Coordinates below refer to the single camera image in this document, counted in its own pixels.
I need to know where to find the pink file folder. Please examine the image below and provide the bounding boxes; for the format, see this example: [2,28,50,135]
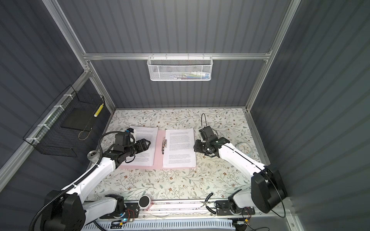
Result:
[118,130,197,170]

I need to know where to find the round white clock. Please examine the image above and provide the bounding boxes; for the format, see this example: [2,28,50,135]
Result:
[235,142,253,157]

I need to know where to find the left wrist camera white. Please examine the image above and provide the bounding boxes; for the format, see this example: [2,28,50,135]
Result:
[125,128,136,136]

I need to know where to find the white perforated vent strip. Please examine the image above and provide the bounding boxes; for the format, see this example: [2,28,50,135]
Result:
[83,218,236,231]

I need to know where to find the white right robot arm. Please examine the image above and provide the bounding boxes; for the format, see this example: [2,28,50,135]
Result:
[194,126,288,213]

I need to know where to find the black handled pliers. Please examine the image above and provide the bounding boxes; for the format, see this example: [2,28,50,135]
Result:
[201,192,217,215]

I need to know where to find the silver metal folder clip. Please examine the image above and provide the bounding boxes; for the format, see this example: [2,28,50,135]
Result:
[161,137,167,155]

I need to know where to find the white wire mesh basket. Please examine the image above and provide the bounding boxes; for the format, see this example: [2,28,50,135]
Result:
[147,57,214,81]

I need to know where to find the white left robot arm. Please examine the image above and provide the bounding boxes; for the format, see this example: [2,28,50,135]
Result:
[29,128,151,231]

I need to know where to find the white beverage can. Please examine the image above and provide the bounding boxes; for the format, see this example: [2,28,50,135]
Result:
[87,150,99,162]

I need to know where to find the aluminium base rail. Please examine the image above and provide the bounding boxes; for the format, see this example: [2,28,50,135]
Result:
[60,197,293,220]

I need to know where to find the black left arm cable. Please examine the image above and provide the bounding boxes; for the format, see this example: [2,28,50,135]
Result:
[28,131,125,231]

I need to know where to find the printed white paper sheet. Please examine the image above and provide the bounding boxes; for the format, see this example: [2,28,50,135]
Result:
[122,126,158,168]

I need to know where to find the black wire mesh basket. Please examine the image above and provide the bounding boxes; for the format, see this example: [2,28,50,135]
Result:
[23,85,105,157]

